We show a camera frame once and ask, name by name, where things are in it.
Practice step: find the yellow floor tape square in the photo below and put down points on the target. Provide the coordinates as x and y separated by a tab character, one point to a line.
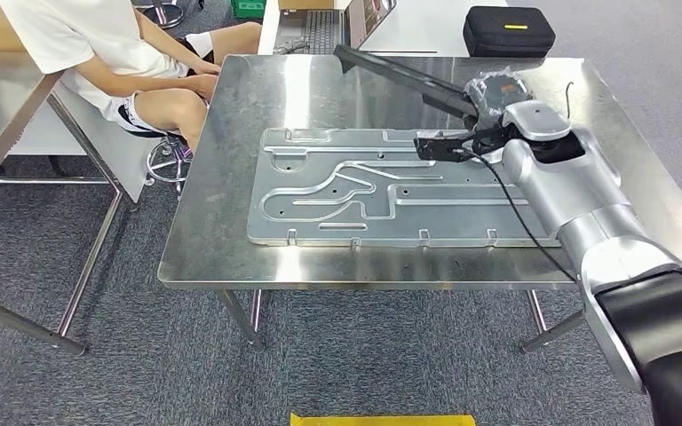
376	420

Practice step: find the white side panel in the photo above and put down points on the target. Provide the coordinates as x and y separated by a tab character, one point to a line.
105	153

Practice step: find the stainless steel workbench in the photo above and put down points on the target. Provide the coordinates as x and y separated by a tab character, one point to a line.
229	176

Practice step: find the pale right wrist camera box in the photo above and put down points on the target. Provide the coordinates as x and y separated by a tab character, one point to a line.
424	136

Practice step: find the black zip case yellow label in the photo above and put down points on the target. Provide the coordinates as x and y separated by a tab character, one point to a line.
505	38

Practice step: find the silver sheet metal panel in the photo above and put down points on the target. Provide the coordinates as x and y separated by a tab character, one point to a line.
317	232

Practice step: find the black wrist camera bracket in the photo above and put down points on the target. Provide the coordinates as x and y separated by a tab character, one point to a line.
441	150

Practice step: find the black plastic plate frame part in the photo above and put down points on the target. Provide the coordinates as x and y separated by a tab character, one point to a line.
400	73

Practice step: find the green plastic crate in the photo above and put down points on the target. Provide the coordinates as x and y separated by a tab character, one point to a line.
248	8

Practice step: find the person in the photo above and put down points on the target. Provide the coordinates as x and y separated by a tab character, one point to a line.
70	35

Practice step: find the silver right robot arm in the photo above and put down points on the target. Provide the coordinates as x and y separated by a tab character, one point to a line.
582	194

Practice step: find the chrome stool base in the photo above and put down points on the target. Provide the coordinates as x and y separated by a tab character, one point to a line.
164	13

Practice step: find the grey laptop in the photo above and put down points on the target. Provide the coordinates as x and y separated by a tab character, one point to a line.
323	29

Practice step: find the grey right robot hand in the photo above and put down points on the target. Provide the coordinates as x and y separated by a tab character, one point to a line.
497	91

